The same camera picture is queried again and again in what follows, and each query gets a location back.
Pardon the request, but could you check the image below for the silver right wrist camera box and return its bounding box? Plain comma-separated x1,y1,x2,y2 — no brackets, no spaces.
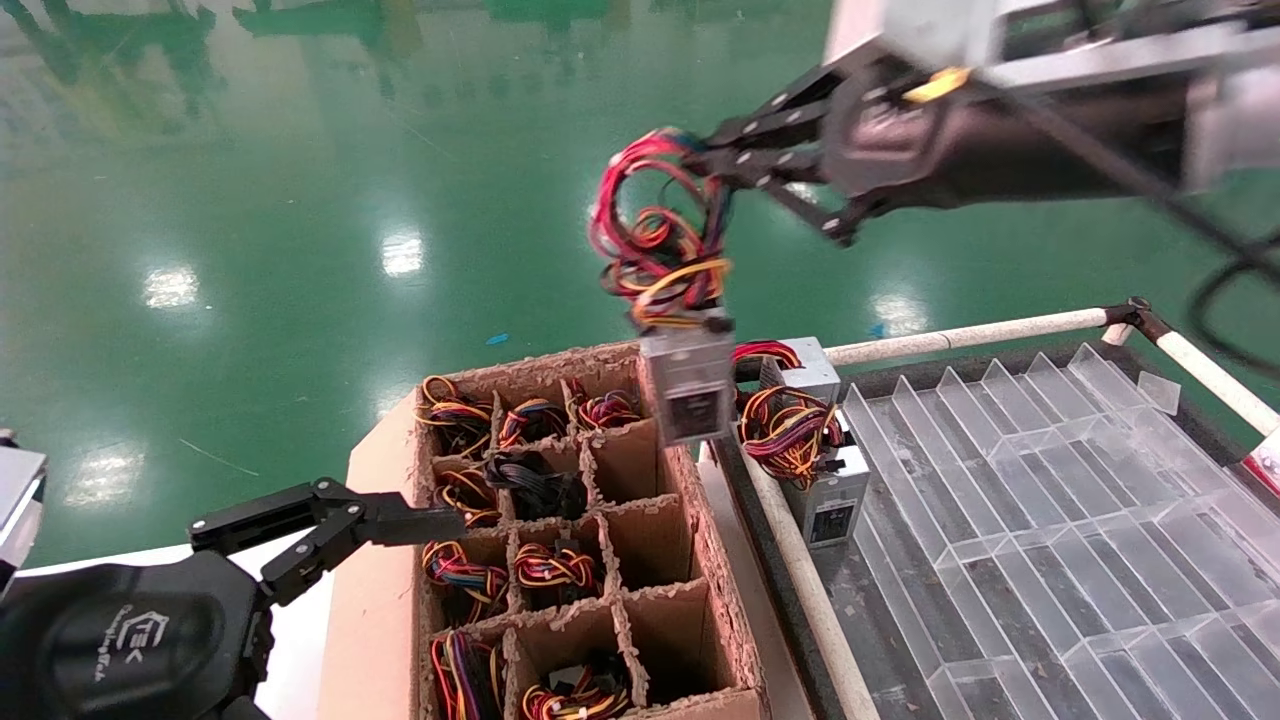
825,0,1280,96

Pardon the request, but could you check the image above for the brown cardboard divider box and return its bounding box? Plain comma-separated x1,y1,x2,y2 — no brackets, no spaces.
318,342,771,720

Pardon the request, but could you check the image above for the power supply with colourful cables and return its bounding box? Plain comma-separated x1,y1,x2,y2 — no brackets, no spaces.
738,386,873,548
421,540,510,627
512,540,603,609
497,397,570,449
430,628,507,720
733,338,841,401
588,128,741,448
416,375,495,459
570,386,644,433
436,466,503,529
520,652,633,720

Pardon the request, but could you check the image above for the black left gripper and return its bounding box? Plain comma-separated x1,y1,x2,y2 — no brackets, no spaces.
0,478,464,720

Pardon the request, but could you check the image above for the black pipe connector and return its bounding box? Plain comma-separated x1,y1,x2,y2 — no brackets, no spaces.
1098,297,1171,346

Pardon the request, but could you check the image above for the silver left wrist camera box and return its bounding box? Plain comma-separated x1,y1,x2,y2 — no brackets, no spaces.
0,430,48,593

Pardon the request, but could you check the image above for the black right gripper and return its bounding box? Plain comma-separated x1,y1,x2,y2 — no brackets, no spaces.
705,62,1201,247

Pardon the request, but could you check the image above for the white frame pipe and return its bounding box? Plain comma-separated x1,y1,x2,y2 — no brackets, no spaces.
1155,330,1280,436
740,440,881,720
825,308,1111,367

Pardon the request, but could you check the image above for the power supply with black cables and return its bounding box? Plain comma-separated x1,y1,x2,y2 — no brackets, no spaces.
484,449,588,522

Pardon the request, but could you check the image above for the loose clear acrylic piece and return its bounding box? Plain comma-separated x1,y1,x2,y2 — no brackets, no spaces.
1135,372,1181,416

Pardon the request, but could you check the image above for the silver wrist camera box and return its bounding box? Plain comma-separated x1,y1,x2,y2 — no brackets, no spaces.
825,0,1280,96
0,430,48,593

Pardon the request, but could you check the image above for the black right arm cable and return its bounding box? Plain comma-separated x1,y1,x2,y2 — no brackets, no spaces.
1000,85,1280,379

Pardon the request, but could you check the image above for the clear acrylic divider tray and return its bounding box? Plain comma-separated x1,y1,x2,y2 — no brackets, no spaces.
838,343,1280,720

